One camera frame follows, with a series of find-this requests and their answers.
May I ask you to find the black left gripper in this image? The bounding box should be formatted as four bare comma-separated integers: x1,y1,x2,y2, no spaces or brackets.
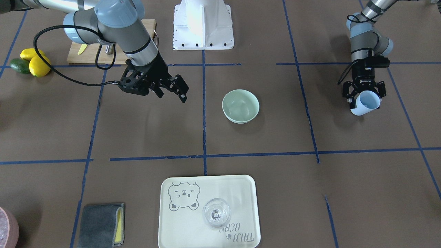
342,56,390,110

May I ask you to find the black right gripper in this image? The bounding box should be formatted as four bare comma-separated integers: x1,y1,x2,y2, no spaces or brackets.
118,55,189,103

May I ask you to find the light blue cup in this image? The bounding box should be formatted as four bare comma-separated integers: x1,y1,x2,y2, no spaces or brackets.
351,91,381,116

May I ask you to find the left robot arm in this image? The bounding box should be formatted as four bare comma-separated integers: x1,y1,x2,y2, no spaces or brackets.
338,0,396,116

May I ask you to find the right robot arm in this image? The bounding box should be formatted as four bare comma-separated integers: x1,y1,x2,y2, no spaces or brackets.
1,0,189,103

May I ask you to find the green ceramic bowl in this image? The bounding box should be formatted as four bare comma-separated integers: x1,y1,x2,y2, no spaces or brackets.
222,89,260,124

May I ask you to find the wooden cutting board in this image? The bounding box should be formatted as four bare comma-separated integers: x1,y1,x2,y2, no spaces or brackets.
67,19,156,65

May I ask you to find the yellow lemon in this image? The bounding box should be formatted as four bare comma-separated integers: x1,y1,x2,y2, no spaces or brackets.
29,55,51,77
20,48,39,62

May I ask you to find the clear wine glass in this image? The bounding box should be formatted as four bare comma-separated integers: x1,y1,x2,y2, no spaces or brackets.
203,198,232,229

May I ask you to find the cream bear tray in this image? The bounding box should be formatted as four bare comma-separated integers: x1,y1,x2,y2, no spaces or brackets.
158,175,261,248

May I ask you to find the green avocado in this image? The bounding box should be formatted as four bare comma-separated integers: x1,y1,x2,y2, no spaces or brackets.
9,58,30,75

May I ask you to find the grey folded cloth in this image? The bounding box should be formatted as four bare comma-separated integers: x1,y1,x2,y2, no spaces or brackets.
77,203,125,248

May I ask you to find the steel knife handle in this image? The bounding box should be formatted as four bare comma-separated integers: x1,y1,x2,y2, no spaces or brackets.
104,44,115,55

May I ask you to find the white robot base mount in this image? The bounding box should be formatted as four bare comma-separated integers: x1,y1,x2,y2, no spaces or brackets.
172,0,235,50

